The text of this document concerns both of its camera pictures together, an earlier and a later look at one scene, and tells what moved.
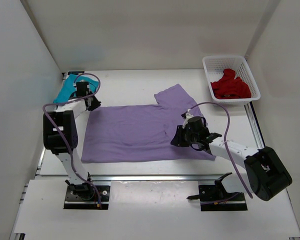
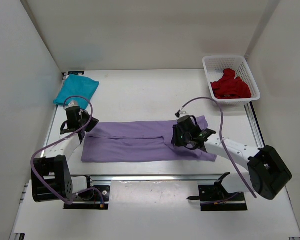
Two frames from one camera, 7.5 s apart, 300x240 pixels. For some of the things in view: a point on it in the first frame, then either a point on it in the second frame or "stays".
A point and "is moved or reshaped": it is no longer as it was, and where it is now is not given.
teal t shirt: [70, 86] stays
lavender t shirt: [140, 133] is moved or reshaped
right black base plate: [214, 197] stays
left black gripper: [96, 104] to [93, 122]
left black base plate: [85, 197] stays
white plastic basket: [231, 80] stays
